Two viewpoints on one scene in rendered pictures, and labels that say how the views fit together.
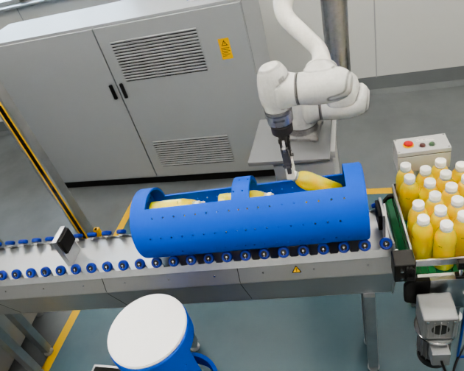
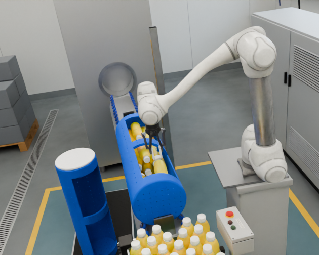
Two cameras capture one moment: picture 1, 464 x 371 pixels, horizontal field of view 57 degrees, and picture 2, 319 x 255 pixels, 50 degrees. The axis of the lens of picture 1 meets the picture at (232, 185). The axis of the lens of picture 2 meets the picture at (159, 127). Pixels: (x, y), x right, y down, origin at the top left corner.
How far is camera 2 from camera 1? 183 cm
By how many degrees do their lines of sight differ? 55
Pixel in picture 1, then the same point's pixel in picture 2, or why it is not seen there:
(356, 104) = (257, 169)
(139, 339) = (69, 158)
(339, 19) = (252, 94)
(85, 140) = not seen: hidden behind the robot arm
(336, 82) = (140, 110)
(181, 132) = (304, 132)
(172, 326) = (75, 164)
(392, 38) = not seen: outside the picture
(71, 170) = not seen: hidden behind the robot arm
